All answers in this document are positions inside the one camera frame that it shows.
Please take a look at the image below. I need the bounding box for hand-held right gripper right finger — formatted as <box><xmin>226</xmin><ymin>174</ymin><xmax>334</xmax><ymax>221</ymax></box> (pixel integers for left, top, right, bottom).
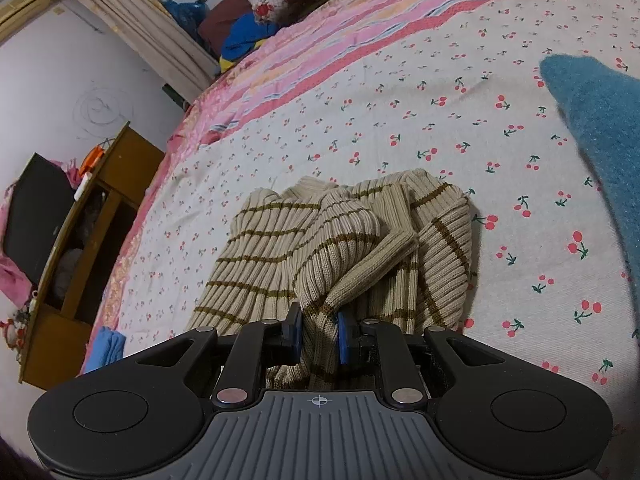
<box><xmin>338</xmin><ymin>311</ymin><xmax>506</xmax><ymax>406</ymax></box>

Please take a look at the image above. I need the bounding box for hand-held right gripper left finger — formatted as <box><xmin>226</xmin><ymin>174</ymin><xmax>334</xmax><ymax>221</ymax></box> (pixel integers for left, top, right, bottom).
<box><xmin>135</xmin><ymin>303</ymin><xmax>303</xmax><ymax>407</ymax></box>

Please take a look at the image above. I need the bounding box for beige striped ribbed sweater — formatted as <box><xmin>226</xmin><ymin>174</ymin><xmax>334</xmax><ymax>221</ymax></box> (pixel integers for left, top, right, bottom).
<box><xmin>187</xmin><ymin>169</ymin><xmax>481</xmax><ymax>392</ymax></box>

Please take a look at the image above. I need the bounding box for light blue folded cloth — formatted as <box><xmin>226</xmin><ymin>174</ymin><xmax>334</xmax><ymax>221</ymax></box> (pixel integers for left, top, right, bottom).
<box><xmin>82</xmin><ymin>326</ymin><xmax>126</xmax><ymax>374</ymax></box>

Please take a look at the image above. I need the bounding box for cherry print bed sheet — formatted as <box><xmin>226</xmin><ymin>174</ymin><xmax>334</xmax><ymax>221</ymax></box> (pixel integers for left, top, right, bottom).
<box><xmin>80</xmin><ymin>0</ymin><xmax>622</xmax><ymax>376</ymax></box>
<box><xmin>82</xmin><ymin>0</ymin><xmax>640</xmax><ymax>413</ymax></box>

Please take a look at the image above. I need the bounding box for wooden cabinet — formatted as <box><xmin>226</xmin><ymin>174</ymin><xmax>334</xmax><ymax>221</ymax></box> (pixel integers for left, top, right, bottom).
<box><xmin>20</xmin><ymin>120</ymin><xmax>166</xmax><ymax>391</ymax></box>

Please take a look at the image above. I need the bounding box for orange toy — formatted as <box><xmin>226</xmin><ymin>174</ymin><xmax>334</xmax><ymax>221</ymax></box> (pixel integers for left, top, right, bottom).
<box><xmin>82</xmin><ymin>145</ymin><xmax>109</xmax><ymax>169</ymax></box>

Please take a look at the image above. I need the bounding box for small decorative ornament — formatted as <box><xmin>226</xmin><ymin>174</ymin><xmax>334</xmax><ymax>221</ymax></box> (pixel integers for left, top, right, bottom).
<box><xmin>0</xmin><ymin>312</ymin><xmax>33</xmax><ymax>361</ymax></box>

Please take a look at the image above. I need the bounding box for blue and yellow cloth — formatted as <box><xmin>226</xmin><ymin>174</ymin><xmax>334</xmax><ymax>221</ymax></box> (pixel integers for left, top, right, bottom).
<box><xmin>218</xmin><ymin>12</ymin><xmax>281</xmax><ymax>75</ymax></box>

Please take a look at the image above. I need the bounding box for teal fuzzy garment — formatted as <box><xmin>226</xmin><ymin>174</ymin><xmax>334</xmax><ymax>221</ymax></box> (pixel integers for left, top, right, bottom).
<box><xmin>539</xmin><ymin>54</ymin><xmax>640</xmax><ymax>263</ymax></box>

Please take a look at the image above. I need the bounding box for blue plastic bag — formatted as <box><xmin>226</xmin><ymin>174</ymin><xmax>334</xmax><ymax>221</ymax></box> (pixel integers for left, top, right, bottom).
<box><xmin>162</xmin><ymin>0</ymin><xmax>211</xmax><ymax>37</ymax></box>

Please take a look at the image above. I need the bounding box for beige curtain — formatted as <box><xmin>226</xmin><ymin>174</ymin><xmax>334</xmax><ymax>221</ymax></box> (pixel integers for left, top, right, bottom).
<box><xmin>50</xmin><ymin>0</ymin><xmax>221</xmax><ymax>92</ymax></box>

